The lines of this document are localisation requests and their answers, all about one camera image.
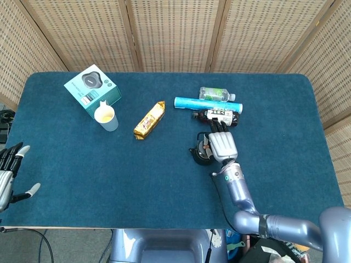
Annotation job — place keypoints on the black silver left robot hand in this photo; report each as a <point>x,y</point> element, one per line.
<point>5,186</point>

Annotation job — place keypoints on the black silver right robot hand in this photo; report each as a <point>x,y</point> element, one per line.
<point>222,145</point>

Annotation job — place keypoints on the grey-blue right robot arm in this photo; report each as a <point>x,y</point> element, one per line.
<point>241,191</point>

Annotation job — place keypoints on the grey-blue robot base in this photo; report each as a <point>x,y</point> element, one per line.
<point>164,246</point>

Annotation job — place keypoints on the dark tea bottle white label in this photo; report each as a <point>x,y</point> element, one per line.
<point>222,114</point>

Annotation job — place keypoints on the light blue cylindrical tube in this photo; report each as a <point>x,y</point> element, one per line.
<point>203,104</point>

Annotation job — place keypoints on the clear water bottle green label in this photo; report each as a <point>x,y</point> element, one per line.
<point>215,94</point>

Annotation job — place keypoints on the golden snack package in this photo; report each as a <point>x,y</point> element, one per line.
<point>149,120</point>

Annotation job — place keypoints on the dark blue table cloth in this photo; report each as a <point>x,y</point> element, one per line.
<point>137,186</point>

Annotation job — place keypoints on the black bag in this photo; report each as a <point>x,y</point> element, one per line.
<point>260,252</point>

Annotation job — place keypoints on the grey paper cup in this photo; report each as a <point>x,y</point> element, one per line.
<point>107,119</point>

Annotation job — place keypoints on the woven rattan screen panel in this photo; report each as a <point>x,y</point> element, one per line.
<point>82,33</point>
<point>260,33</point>
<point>19,49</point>
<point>172,33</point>
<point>331,68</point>

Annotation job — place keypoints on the teal speaker product box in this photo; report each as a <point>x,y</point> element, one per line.
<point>91,85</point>

